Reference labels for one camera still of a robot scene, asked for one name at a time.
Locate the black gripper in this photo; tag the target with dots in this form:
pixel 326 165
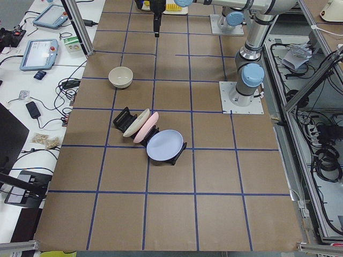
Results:
pixel 157 6

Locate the light blue plate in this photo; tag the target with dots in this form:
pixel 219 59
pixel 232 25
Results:
pixel 164 145

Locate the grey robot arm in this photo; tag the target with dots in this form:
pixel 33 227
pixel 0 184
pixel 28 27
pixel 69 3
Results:
pixel 250 73
pixel 231 17

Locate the cream plate in rack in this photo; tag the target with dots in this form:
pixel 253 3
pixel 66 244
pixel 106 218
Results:
pixel 137 123

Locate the pink plate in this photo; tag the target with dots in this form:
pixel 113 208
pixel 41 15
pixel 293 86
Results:
pixel 145 129

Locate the cream bowl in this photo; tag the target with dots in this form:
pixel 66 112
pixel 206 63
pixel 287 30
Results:
pixel 121 77

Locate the green white box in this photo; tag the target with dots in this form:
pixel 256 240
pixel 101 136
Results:
pixel 72 44

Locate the upper blue teach pendant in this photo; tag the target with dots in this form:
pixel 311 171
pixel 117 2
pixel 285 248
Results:
pixel 52 17

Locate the blue teach pendant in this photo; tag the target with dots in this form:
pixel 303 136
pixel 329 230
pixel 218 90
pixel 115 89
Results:
pixel 39 55
pixel 52 17

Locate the black dish rack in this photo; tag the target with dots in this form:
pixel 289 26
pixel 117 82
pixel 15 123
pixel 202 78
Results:
pixel 125 119

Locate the lower blue teach pendant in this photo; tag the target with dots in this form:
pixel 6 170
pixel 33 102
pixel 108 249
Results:
pixel 39 55

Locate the black power adapter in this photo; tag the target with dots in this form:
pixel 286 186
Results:
pixel 33 110

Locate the bag of wooden pieces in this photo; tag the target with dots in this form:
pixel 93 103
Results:
pixel 46 140

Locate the black monitor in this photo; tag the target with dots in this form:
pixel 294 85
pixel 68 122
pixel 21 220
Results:
pixel 13 135

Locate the aluminium frame post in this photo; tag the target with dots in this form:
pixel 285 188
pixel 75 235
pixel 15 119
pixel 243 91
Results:
pixel 78 25

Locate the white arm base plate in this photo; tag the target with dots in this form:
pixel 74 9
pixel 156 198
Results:
pixel 234 103

